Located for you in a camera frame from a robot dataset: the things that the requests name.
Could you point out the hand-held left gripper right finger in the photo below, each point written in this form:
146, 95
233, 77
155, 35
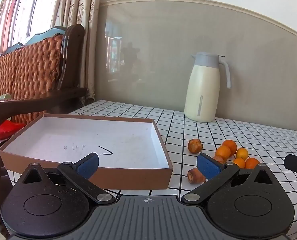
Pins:
208, 166

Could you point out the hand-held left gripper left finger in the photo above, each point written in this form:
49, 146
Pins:
88, 166

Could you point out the orange tangerine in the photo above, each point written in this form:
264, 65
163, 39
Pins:
252, 163
223, 151
230, 145
242, 153
239, 163

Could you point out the brown cardboard box tray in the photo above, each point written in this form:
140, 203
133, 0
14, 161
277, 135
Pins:
88, 140

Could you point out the white checkered tablecloth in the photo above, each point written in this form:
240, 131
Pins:
263, 140

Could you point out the cream thermos jug grey lid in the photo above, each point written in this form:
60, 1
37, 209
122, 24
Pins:
203, 92

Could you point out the red plastic bag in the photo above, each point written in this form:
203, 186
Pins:
8, 128

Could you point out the dark wooden sofa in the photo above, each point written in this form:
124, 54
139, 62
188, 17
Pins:
71, 55

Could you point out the orange woven seat cushion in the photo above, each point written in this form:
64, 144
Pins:
26, 70

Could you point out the beige patterned curtain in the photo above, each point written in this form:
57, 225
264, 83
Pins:
76, 12

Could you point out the red-framed window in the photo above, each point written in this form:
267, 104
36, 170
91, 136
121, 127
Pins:
33, 7

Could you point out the beige side curtain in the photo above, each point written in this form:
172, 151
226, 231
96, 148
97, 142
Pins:
6, 12

